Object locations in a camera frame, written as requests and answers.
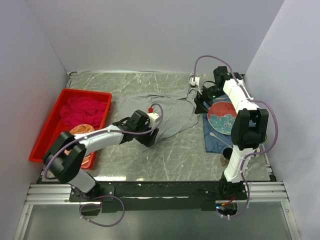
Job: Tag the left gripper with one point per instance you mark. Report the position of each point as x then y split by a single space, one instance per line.
148 140

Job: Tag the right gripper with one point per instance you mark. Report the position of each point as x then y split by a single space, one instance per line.
199 101

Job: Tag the grey t-shirt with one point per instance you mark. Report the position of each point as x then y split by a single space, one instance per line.
178 108

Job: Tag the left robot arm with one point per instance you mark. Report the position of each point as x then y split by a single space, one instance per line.
63 160

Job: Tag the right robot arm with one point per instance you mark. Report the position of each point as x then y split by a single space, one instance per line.
250 121

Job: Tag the red blue decorated plate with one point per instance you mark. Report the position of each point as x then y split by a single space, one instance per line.
221 116

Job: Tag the silver spoon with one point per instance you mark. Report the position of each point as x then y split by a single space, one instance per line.
213 135

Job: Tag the blue placemat cloth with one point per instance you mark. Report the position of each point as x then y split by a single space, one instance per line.
213 145

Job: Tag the small black cup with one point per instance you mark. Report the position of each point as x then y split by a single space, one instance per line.
225 156

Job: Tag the orange white patterned cloth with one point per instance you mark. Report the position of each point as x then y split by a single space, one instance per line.
83 129

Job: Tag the crimson red garment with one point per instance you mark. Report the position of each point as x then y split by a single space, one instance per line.
82 110

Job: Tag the red plastic bin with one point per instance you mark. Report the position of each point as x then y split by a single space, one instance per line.
54 125

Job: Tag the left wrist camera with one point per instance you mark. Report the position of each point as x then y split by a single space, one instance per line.
153 116

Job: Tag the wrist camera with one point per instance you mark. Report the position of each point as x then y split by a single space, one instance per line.
194 81
153 116

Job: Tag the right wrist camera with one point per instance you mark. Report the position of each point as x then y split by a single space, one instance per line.
194 81

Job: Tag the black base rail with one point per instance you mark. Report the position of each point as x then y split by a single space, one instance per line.
117 196

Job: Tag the aluminium frame rail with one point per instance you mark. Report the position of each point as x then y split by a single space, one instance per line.
59 194

